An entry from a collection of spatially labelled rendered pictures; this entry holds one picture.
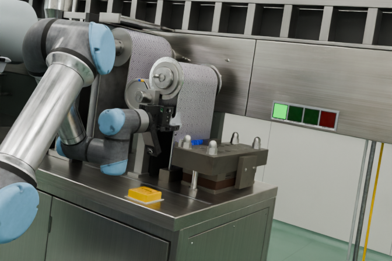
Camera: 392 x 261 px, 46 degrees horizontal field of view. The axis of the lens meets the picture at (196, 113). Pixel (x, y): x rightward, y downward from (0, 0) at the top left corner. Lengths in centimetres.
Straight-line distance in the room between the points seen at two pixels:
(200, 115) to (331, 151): 254
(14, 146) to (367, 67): 115
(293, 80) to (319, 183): 254
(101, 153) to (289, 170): 307
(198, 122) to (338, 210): 264
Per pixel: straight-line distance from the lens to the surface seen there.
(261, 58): 180
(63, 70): 106
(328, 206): 422
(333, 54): 170
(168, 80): 159
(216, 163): 149
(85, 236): 155
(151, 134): 148
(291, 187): 431
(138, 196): 136
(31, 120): 99
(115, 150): 137
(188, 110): 165
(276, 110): 176
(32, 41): 116
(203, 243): 143
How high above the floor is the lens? 129
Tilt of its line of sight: 5 degrees down
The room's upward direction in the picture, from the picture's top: 8 degrees clockwise
